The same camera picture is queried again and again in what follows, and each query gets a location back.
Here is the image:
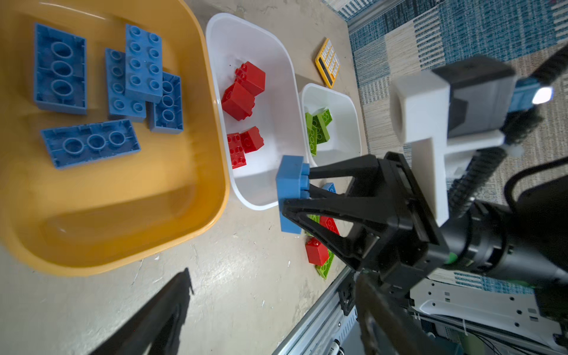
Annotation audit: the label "large red lego brick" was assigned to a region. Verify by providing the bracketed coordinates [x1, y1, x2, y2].
[221, 82, 255, 121]

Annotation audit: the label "right white plastic tub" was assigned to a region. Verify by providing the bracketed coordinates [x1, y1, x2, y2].
[299, 84, 362, 167]

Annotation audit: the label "blue lego brick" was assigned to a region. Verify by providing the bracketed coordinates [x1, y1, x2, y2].
[105, 48, 146, 123]
[41, 119, 141, 170]
[125, 25, 163, 104]
[322, 183, 337, 194]
[147, 72, 184, 135]

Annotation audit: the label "small red lego brick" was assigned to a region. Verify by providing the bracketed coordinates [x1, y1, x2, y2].
[240, 127, 264, 154]

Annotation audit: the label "green lego brick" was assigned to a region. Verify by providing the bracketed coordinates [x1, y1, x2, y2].
[306, 214, 320, 237]

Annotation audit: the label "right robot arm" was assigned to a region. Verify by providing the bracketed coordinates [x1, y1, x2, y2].
[276, 47, 567, 354]

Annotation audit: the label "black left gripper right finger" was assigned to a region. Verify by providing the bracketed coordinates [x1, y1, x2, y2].
[355, 274, 448, 354]

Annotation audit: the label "blue lego plate front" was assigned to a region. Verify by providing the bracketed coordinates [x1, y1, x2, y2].
[33, 23, 87, 115]

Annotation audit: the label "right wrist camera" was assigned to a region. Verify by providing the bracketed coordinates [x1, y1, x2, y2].
[390, 56, 553, 226]

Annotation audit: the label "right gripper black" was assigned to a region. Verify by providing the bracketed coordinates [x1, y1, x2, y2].
[282, 152, 450, 295]

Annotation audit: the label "white plastic tub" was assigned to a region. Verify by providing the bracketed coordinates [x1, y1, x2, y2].
[206, 13, 309, 211]
[299, 84, 362, 167]

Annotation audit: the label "yellow calculator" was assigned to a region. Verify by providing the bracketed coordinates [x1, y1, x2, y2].
[314, 38, 340, 89]

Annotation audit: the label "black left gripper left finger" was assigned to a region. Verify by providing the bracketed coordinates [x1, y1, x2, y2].
[92, 269, 194, 354]

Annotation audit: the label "red lego brick tall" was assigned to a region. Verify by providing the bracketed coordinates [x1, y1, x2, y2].
[235, 62, 266, 96]

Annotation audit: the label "middle white plastic tub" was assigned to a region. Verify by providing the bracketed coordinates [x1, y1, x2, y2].
[206, 13, 309, 211]

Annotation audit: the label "green lego plate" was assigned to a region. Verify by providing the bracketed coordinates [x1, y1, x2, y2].
[315, 251, 334, 280]
[313, 109, 333, 144]
[305, 112, 317, 157]

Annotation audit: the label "light blue lego plate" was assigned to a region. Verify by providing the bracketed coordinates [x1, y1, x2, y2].
[276, 155, 310, 235]

